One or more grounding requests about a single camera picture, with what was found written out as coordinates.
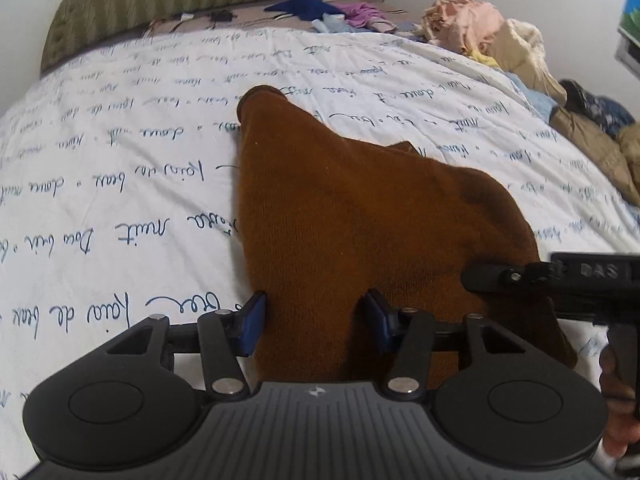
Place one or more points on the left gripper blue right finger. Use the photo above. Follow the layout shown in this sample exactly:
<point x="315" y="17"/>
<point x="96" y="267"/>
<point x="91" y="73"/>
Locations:
<point x="379" y="320"/>

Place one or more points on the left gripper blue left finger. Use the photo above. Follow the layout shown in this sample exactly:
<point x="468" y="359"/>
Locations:
<point x="248" y="325"/>

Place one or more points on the brown knit sweater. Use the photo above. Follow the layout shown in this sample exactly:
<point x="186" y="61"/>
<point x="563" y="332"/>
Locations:
<point x="323" y="219"/>

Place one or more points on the peach pink clothes pile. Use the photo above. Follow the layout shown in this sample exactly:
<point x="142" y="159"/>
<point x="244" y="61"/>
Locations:
<point x="462" y="26"/>

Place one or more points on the right hand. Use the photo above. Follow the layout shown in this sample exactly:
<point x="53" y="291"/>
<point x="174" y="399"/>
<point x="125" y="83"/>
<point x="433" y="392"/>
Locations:
<point x="622" y="428"/>

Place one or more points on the tan padded garment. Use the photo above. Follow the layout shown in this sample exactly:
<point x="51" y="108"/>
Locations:
<point x="618" y="159"/>

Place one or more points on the dark floral garment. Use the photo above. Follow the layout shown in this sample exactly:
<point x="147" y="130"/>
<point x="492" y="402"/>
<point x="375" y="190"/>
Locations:
<point x="608" y="114"/>

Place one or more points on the white script-print bedsheet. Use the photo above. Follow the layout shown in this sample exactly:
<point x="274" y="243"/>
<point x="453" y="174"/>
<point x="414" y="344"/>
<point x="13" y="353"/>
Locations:
<point x="117" y="174"/>

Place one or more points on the light blue garment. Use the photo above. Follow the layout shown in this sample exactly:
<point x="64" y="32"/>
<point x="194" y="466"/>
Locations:
<point x="542" y="104"/>

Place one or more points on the cream padded jacket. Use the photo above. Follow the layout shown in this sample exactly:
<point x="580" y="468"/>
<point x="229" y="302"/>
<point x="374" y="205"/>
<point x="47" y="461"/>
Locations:
<point x="518" y="48"/>

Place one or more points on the flower picture poster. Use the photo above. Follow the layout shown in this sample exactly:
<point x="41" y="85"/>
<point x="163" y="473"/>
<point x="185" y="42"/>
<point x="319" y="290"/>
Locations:
<point x="630" y="22"/>

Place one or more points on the purple garment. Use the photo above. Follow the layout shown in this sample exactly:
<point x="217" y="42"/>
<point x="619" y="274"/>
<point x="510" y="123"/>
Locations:
<point x="364" y="15"/>

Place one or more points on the dark blue garment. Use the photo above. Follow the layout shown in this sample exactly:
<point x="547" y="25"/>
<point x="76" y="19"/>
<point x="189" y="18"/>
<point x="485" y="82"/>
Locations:
<point x="305" y="10"/>

